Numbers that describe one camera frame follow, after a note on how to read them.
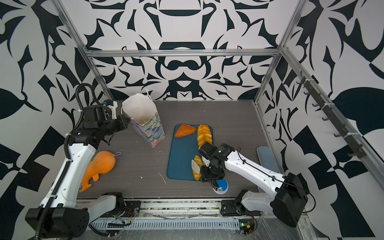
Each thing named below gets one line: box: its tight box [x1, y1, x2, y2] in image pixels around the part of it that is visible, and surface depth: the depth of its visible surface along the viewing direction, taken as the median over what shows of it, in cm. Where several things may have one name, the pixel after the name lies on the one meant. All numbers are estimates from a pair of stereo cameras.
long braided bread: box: [197, 124, 213, 150], surface depth 100 cm
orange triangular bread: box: [175, 124, 197, 138], surface depth 101 cm
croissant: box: [192, 155, 204, 181], surface depth 83 cm
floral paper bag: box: [121, 93, 166, 148], surface depth 89 cm
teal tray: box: [166, 124, 202, 181], surface depth 93 cm
